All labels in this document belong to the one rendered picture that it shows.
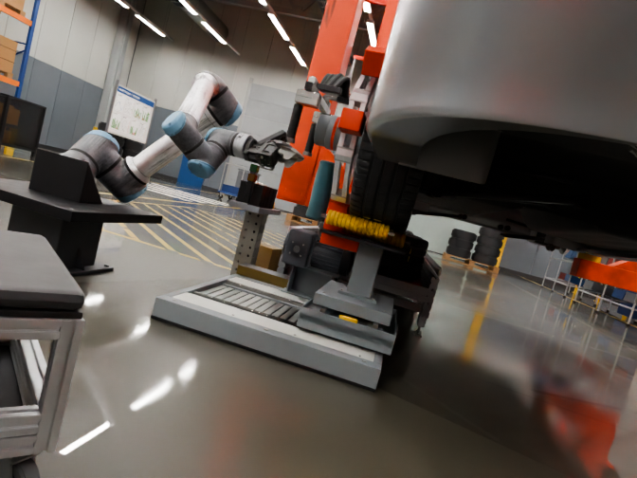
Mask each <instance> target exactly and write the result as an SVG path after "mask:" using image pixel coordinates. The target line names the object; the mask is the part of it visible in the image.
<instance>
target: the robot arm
mask: <svg viewBox="0 0 637 478"><path fill-rule="evenodd" d="M242 113H243V107H242V106H241V104H240V103H239V101H237V99H236V98H235V97H234V95H233V94H232V92H231V91H230V90H229V88H228V86H227V85H226V83H225V82H224V81H223V80H222V79H221V78H220V77H219V76H217V75H216V74H214V73H212V72H209V71H201V72H198V73H197V74H196V75H195V76H194V77H193V79H192V81H191V91H190V92H189V94H188V96H187V97H186V99H185V100H184V101H183V103H182V105H181V106H180V108H179V110H178V111H176V112H174V113H172V114H171V115H169V116H168V117H167V118H166V119H165V121H164V122H163V123H162V129H163V130H164V132H165V134H166V135H165V136H164V137H162V138H161V139H159V140H158V141H156V142H155V143H154V144H152V145H151V146H149V147H148V148H147V149H145V150H144V151H142V152H141V153H140V154H138V155H137V156H135V157H131V156H127V157H126V158H124V159H123V158H122V157H121V156H120V155H119V154H118V152H119V145H118V142H117V141H116V140H115V139H114V138H112V136H111V135H109V134H108V133H106V132H104V131H101V130H93V131H90V132H89V133H87V134H86V135H84V136H83V137H82V138H81V139H80V140H79V141H78V142H76V143H75V144H74V145H73V146H72V147H71V148H70V149H69V150H68V151H67V152H65V153H62V154H60V155H62V156H69V157H72V158H76V159H79V160H82V161H86V162H89V165H90V168H91V171H92V174H93V176H94V179H95V178H96V179H97V180H98V181H99V182H100V183H101V184H102V185H103V186H104V187H105V188H106V189H107V190H108V191H109V192H110V193H111V194H112V195H113V196H114V197H115V198H117V199H118V200H119V201H120V202H122V203H128V202H131V201H133V200H134V199H136V198H138V197H139V196H141V195H142V194H143V193H144V192H145V191H146V190H147V189H148V183H149V182H150V176H151V175H153V174H154V173H156V172H157V171H159V170H160V169H161V168H163V167H164V166H166V165H167V164H168V163H170V162H171V161H173V160H174V159H175V158H177V157H178V156H180V155H182V154H184V156H185V157H186V158H187V159H188V160H189V161H188V168H189V170H190V171H191V172H192V173H193V174H194V175H196V176H197V177H200V178H204V179H206V178H210V177H211V176H212V175H213V174H214V173H215V172H216V170H217V169H218V168H219V166H220V165H221V164H222V163H223V162H224V160H225V159H226V158H227V157H228V156H235V157H238V158H242V159H244V160H246V161H249V162H253V163H257V164H259V165H260V168H263V169H266V170H269V171H273V170H274V168H275V166H276V164H277V163H278V161H279V162H280V163H284V167H285V168H290V167H291V166H292V165H293V164H295V163H296V162H301V161H303V160H304V156H303V155H302V154H301V153H300V152H298V151H297V150H296V149H295V148H293V147H292V146H291V145H289V144H287V143H286V142H287V135H286V132H285V131H284V130H281V131H279V132H277V133H275V134H273V135H271V136H269V137H267V138H264V139H262V140H260V141H257V139H255V138H254V137H253V136H251V135H246V134H242V133H238V132H233V131H229V130H226V129H224V128H219V127H222V126H223V125H225V126H226V127H229V126H230V125H231V124H232V123H234V122H235V121H236V120H237V119H238V118H239V117H240V116H241V115H242ZM264 166H265V167H269V168H270V169H267V168H265V167H264Z"/></svg>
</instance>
